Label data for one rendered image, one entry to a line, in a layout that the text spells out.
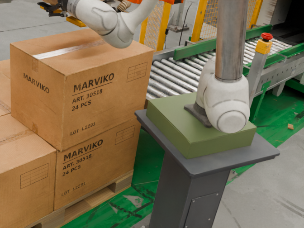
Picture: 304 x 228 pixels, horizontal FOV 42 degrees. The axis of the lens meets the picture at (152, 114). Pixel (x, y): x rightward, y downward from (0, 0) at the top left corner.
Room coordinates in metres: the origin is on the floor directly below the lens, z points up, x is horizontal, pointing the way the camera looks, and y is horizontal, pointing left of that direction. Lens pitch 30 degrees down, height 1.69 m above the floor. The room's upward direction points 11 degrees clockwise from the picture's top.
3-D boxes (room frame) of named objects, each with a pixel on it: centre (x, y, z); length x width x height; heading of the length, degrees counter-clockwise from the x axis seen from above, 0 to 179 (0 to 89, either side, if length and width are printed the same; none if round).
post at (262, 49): (2.33, -0.58, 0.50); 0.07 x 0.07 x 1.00; 53
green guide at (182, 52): (3.55, -0.54, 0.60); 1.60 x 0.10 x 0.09; 143
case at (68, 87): (1.86, 0.38, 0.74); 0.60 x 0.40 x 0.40; 146
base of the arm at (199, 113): (1.60, -0.27, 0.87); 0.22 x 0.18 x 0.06; 128
